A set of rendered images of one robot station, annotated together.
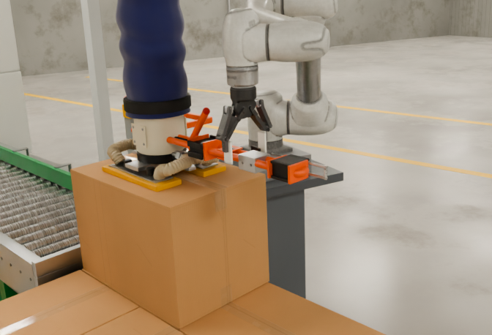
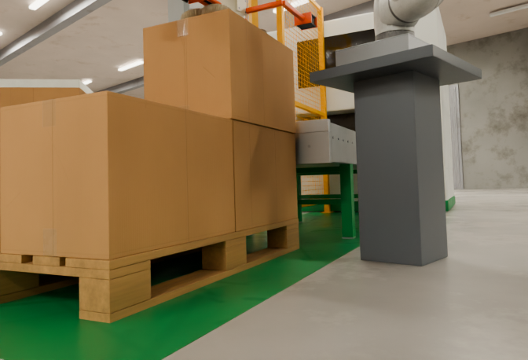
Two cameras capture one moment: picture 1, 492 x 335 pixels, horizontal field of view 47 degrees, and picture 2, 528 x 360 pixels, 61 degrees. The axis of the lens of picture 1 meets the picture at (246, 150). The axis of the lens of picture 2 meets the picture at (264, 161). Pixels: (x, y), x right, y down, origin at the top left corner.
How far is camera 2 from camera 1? 242 cm
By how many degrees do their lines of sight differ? 71
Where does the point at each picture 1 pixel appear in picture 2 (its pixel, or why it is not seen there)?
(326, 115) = not seen: outside the picture
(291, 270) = (397, 190)
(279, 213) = (380, 112)
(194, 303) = not seen: hidden behind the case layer
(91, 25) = not seen: outside the picture
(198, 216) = (163, 38)
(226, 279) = (185, 100)
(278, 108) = not seen: outside the picture
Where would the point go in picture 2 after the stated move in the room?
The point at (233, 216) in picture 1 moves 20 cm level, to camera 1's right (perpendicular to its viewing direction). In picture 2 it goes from (194, 43) to (206, 24)
